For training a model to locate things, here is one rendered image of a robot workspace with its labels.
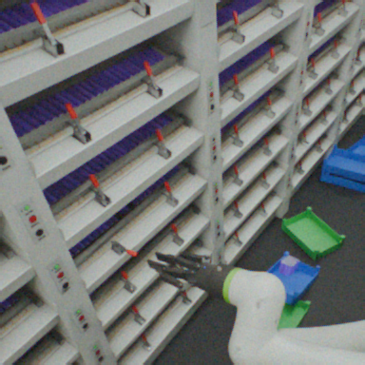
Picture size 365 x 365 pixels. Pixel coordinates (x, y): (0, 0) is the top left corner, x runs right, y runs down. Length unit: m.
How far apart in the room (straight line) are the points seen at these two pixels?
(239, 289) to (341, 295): 1.25
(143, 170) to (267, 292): 0.57
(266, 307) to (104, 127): 0.60
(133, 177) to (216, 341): 0.98
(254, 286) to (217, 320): 1.09
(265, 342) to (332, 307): 1.17
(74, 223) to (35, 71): 0.40
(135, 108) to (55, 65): 0.28
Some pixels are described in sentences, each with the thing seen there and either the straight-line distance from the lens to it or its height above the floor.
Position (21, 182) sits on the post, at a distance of 0.99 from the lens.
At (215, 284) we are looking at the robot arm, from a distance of 1.02.
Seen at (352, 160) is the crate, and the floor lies 0.08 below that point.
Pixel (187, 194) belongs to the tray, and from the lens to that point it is 1.50.
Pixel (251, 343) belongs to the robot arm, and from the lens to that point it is 0.97.
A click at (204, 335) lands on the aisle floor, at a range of 1.99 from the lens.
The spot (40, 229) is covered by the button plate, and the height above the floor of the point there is 1.04.
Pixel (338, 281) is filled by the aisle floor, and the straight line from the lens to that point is 2.23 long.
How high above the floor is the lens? 1.71
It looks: 45 degrees down
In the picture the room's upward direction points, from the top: 2 degrees counter-clockwise
